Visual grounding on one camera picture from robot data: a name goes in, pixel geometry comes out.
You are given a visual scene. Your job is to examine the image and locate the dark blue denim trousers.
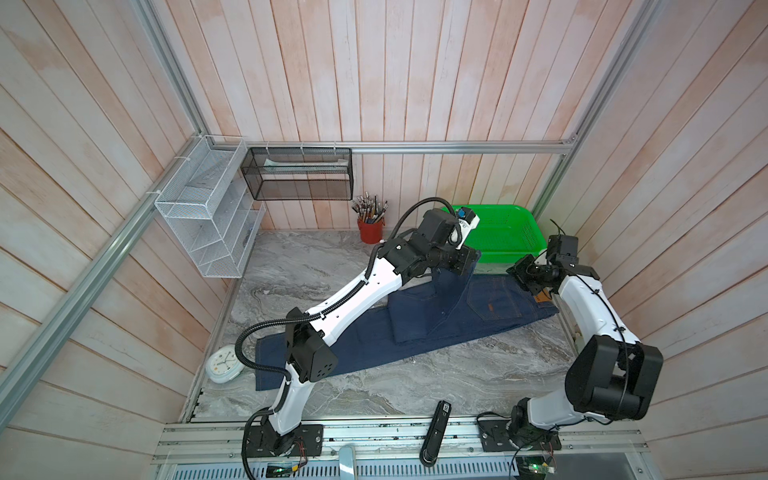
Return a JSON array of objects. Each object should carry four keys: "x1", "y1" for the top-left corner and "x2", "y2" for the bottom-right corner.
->
[{"x1": 254, "y1": 251, "x2": 560, "y2": 392}]

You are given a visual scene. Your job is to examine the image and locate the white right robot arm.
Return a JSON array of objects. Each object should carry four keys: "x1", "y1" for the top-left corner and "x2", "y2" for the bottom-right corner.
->
[{"x1": 507, "y1": 233, "x2": 664, "y2": 448}]

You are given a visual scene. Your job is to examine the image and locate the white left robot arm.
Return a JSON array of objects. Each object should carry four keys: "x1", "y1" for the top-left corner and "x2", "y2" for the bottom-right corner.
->
[{"x1": 262, "y1": 207, "x2": 480, "y2": 438}]

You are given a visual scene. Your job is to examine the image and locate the red metal pencil bucket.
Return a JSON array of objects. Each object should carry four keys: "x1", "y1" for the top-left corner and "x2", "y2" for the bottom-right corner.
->
[{"x1": 357, "y1": 219, "x2": 384, "y2": 245}]

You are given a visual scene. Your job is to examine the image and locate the green plastic basket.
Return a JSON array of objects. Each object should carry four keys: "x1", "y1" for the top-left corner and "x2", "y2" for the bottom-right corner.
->
[{"x1": 465, "y1": 204, "x2": 547, "y2": 264}]

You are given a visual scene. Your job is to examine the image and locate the white round clock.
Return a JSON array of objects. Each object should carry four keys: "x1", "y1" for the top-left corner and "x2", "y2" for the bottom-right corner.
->
[{"x1": 205, "y1": 345, "x2": 245, "y2": 384}]

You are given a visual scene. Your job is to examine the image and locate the black wire mesh basket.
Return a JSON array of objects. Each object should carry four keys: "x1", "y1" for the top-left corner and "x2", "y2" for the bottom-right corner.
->
[{"x1": 241, "y1": 146, "x2": 354, "y2": 201}]

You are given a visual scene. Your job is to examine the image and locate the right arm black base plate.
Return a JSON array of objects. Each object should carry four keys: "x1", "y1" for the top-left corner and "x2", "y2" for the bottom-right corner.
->
[{"x1": 477, "y1": 417, "x2": 562, "y2": 453}]

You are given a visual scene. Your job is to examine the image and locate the white wire mesh shelf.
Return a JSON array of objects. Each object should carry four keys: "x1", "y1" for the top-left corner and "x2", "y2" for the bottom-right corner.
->
[{"x1": 155, "y1": 135, "x2": 264, "y2": 279}]

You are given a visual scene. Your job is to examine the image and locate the black corrugated cable conduit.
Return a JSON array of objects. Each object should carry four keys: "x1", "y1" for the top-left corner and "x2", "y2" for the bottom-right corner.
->
[{"x1": 233, "y1": 196, "x2": 463, "y2": 480}]

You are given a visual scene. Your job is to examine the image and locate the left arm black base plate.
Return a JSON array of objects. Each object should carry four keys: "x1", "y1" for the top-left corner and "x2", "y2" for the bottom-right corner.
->
[{"x1": 242, "y1": 422, "x2": 324, "y2": 458}]

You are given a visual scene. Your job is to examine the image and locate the aluminium frame rail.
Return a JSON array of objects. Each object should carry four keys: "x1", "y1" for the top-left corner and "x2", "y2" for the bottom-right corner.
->
[{"x1": 0, "y1": 0, "x2": 661, "y2": 430}]

